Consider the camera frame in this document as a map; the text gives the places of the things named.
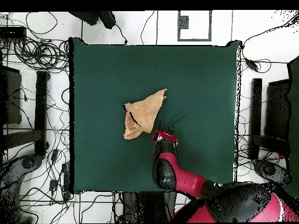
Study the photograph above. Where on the black flat panel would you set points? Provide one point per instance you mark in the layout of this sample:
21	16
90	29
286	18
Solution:
12	98
278	109

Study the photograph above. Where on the person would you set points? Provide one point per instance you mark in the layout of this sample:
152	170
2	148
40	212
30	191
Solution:
107	19

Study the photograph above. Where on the grey square floor frame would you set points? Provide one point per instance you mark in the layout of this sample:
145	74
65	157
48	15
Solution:
178	28

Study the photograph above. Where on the black electronics box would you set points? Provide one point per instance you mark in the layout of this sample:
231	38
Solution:
12	32

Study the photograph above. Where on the green cloth sheet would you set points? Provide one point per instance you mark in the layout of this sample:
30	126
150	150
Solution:
294	116

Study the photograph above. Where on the grey chair base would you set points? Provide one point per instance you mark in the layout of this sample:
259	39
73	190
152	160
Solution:
268	170
28	163

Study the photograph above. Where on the dark green table cloth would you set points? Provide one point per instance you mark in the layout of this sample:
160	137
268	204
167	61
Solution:
105	81

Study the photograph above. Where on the tan terry towel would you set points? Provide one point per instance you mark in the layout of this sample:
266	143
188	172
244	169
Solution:
144	112

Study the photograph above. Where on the black power adapter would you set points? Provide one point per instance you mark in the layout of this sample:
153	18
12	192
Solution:
251	64

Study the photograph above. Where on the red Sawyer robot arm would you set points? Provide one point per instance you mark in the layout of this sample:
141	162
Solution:
186	179

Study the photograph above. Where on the small grey box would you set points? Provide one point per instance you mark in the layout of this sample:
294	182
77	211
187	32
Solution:
184	22

